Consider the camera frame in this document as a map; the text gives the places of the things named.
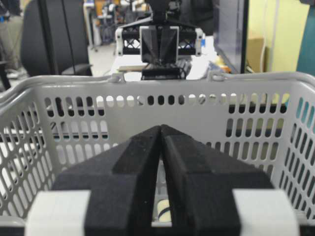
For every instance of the cardboard box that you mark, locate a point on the cardboard box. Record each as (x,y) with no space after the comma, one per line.
(254,51)

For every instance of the dark computer monitor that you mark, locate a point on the dark computer monitor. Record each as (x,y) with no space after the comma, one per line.
(231,32)

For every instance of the black office chair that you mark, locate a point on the black office chair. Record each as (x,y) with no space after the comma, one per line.
(54,39)

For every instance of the cream black-striped item in basket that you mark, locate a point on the cream black-striped item in basket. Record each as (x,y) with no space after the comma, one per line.
(163,211)

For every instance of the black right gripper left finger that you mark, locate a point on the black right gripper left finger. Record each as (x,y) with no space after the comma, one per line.
(110,194)

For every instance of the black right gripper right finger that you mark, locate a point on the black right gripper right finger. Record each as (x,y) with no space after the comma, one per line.
(214,194)

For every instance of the opposite gripper white black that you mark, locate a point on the opposite gripper white black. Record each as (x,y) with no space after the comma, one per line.
(141,37)

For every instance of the grey plastic shopping basket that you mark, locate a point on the grey plastic shopping basket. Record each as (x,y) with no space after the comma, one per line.
(49,124)

